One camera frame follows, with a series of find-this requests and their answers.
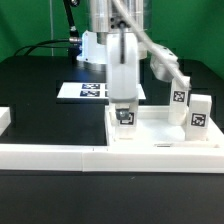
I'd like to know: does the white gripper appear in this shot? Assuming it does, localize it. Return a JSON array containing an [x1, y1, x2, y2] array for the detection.
[[106, 33, 139, 121]]

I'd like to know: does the white square table top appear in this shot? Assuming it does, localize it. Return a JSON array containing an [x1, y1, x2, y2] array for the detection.
[[105, 106, 224, 149]]

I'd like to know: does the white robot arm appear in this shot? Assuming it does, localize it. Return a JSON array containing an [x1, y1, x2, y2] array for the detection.
[[77, 0, 189, 122]]

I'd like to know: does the white base tag plate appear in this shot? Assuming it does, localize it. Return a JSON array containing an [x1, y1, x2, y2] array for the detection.
[[56, 82, 147, 100]]

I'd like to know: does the white U-shaped obstacle fence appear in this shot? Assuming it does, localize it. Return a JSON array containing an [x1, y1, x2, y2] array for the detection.
[[0, 106, 224, 174]]

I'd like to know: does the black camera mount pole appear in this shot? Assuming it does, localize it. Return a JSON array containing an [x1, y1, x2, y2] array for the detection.
[[63, 0, 80, 64]]

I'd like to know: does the black cable bundle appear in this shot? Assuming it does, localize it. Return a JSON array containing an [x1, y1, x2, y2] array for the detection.
[[13, 37, 83, 57]]

